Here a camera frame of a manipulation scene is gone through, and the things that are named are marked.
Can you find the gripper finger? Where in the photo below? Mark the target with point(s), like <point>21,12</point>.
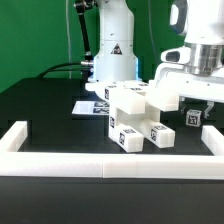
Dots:
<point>210,105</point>

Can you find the white tag sheet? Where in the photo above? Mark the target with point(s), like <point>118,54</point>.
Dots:
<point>91,108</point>

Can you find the white chair back bar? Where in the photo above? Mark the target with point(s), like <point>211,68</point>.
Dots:
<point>161,98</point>

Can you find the white chair seat part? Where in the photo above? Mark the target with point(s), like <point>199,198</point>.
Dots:
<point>133,116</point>

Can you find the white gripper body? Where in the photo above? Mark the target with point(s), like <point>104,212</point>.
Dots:
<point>192,72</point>

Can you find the white U-shaped fence frame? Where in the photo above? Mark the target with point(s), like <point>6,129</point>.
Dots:
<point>14,162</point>

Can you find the black camera stand pole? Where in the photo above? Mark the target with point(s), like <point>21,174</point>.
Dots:
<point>81,6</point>

